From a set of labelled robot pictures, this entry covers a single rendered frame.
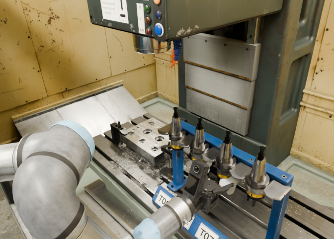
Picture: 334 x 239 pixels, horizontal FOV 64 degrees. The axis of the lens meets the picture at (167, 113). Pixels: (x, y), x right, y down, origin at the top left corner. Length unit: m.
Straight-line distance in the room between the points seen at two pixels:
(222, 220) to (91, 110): 1.38
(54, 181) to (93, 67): 1.73
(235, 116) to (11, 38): 1.43
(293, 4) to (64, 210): 1.15
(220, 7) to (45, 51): 1.39
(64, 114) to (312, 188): 1.72
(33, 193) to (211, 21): 0.69
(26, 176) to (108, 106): 1.69
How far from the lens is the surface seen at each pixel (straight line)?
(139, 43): 1.11
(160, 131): 1.01
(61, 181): 0.54
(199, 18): 0.86
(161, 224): 0.73
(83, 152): 0.61
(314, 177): 1.92
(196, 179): 0.77
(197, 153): 0.91
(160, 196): 1.14
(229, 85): 1.50
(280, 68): 1.38
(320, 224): 1.21
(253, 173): 0.80
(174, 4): 0.78
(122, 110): 2.18
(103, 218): 1.37
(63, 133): 0.62
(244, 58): 1.40
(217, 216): 1.13
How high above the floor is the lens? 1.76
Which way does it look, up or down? 29 degrees down
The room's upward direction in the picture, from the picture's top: 3 degrees counter-clockwise
